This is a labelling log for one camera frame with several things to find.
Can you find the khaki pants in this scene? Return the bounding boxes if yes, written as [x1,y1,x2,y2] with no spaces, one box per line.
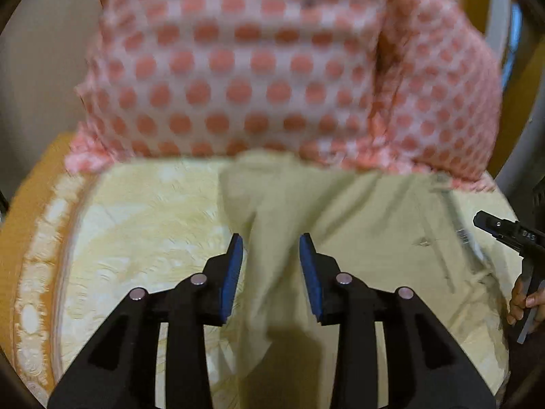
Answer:
[220,152,508,408]

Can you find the person's right hand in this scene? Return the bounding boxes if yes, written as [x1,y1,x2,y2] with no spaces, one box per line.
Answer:
[506,276,545,331]

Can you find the yellow patterned bed sheet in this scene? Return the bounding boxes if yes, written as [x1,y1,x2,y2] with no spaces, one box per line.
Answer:
[0,131,518,409]

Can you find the right polka dot pillow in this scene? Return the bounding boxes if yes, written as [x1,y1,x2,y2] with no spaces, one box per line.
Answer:
[372,0,502,191]

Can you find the polka dot pillow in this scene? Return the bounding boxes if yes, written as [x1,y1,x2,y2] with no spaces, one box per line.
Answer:
[66,0,385,173]
[372,0,502,191]

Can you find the left polka dot pillow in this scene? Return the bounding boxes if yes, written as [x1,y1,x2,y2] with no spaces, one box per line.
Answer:
[66,0,385,173]

